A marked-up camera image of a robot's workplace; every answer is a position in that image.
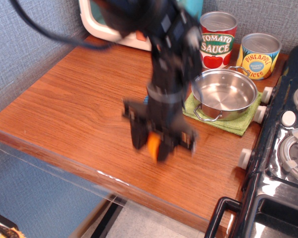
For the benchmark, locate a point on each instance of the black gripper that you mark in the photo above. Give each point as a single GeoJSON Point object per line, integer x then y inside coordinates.
{"type": "Point", "coordinates": [167, 120]}

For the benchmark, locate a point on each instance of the toy microwave teal and white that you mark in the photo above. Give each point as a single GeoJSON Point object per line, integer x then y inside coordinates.
{"type": "Point", "coordinates": [94, 23]}

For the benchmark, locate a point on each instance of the tomato sauce can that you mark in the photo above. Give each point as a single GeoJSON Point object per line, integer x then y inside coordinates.
{"type": "Point", "coordinates": [218, 34]}

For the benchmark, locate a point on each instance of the blue handled metal fork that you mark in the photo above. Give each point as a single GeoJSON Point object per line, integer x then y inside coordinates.
{"type": "Point", "coordinates": [146, 100]}

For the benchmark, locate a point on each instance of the black toy stove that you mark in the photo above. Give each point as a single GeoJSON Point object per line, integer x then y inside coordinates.
{"type": "Point", "coordinates": [269, 204]}

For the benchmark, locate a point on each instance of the pineapple slices can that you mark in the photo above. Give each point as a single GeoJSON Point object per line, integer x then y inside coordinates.
{"type": "Point", "coordinates": [258, 55]}

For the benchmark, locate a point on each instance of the green folded cloth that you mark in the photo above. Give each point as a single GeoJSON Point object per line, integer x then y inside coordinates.
{"type": "Point", "coordinates": [236, 126]}

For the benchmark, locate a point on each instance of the orange object bottom left corner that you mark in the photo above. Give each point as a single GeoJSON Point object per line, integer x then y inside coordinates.
{"type": "Point", "coordinates": [6, 232]}

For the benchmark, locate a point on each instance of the small steel pot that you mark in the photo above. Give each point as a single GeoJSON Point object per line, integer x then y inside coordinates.
{"type": "Point", "coordinates": [223, 94]}

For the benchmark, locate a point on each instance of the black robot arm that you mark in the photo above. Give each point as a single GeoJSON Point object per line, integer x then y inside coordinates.
{"type": "Point", "coordinates": [175, 39]}

